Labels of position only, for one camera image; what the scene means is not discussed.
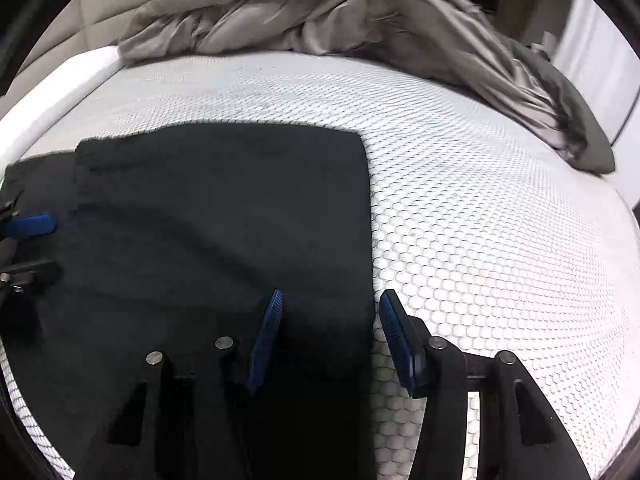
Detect beige padded headboard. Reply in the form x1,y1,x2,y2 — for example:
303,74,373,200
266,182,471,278
7,0,203,98

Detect grey crumpled duvet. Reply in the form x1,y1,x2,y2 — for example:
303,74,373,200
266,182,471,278
117,0,617,175

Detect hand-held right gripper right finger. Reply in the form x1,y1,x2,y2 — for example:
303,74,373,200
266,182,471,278
377,289,592,480

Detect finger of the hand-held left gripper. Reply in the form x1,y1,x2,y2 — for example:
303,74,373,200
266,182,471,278
0,187,59,240
0,259,63,297

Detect white curtain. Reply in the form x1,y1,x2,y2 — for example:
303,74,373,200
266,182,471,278
550,0,640,153

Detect black pants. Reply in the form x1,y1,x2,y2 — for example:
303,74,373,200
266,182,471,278
0,122,377,480

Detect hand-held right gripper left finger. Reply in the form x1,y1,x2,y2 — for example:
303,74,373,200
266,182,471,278
75,287,286,480

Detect white quilted mattress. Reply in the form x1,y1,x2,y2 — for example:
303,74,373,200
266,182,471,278
0,45,640,480

